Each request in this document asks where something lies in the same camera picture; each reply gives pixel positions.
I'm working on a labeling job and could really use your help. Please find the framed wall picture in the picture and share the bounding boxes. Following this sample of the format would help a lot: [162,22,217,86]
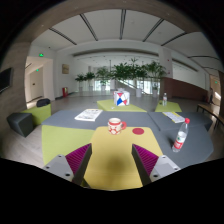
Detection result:
[62,64,69,74]

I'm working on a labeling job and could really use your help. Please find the black bag on ottoman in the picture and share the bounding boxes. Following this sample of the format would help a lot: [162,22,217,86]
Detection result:
[36,98,50,107]

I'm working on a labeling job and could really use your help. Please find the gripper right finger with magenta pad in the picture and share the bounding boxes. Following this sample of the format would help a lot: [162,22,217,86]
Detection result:
[132,144,180,186]

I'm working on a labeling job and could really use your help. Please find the distant clear plastic bottle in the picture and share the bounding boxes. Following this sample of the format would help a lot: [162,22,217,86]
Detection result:
[162,93,167,106]

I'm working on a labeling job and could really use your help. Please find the red fire extinguisher box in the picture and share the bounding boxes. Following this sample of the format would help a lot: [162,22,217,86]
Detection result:
[62,87,68,97]

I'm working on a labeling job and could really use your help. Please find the white booklet on right table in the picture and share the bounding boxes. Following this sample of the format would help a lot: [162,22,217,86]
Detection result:
[164,112,185,123]

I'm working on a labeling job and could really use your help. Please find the dark grey cube ottoman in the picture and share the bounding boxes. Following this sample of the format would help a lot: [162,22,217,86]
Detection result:
[7,113,33,137]

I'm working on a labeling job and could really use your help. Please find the wall mounted black television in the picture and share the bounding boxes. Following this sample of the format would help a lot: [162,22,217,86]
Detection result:
[0,67,14,94]

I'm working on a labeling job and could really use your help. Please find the white magazine on table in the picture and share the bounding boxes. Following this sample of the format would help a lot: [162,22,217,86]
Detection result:
[75,109,102,121]

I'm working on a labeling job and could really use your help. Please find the potted plant right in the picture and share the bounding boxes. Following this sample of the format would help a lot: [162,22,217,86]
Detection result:
[145,61,166,98]

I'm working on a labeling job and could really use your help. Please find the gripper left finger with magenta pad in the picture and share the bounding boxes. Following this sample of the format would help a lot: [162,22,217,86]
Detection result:
[43,143,92,186]

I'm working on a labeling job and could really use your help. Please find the tall potted plant centre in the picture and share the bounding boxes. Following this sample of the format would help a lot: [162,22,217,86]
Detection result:
[111,58,147,96]

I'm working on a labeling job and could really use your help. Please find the lime green cube ottoman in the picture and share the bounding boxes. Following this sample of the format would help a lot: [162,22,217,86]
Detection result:
[24,104,51,126]

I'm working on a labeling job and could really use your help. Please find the red round coaster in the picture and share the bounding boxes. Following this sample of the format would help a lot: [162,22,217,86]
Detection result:
[132,128,144,135]

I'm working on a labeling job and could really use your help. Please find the potted plant far left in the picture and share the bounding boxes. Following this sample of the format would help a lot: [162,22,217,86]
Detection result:
[75,73,87,92]

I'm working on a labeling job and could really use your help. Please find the wooden bench at right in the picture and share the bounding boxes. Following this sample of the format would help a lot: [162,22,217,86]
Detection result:
[196,104,224,129]

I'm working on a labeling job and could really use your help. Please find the red blue white cube box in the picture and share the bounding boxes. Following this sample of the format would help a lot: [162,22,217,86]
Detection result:
[114,91,130,106]

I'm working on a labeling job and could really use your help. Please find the red patterned ceramic mug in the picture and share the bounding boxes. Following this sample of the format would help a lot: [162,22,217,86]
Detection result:
[108,118,127,135]

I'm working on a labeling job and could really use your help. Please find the clear water bottle red cap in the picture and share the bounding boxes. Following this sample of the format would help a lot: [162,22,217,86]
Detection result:
[172,118,190,152]

